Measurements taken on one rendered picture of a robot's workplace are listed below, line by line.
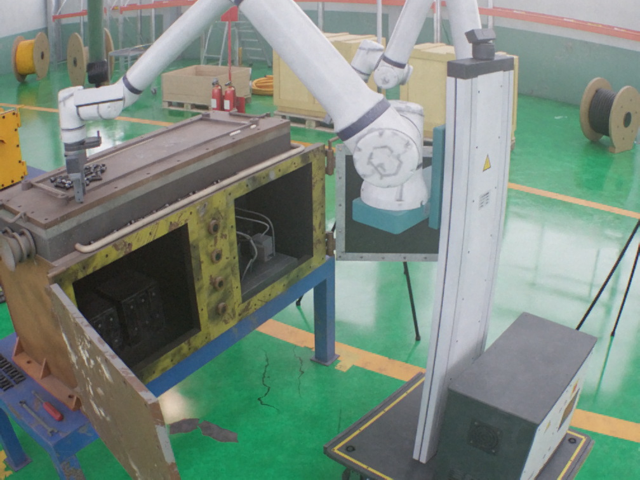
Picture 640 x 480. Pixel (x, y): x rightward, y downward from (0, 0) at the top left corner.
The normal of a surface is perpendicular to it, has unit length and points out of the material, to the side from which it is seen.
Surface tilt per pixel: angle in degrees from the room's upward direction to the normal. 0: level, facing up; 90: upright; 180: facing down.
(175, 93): 90
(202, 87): 90
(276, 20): 85
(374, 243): 90
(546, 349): 0
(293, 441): 0
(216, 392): 0
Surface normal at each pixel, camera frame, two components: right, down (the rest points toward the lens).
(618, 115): 0.53, 0.34
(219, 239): 0.84, 0.22
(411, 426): 0.00, -0.91
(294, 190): -0.55, 0.34
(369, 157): -0.16, 0.47
